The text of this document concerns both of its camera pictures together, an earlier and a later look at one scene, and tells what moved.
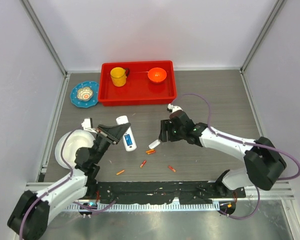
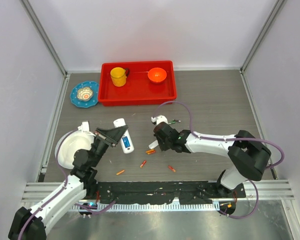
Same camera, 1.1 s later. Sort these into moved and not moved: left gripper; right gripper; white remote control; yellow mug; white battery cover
Moved: right gripper; white remote control
Not moved: yellow mug; left gripper; white battery cover
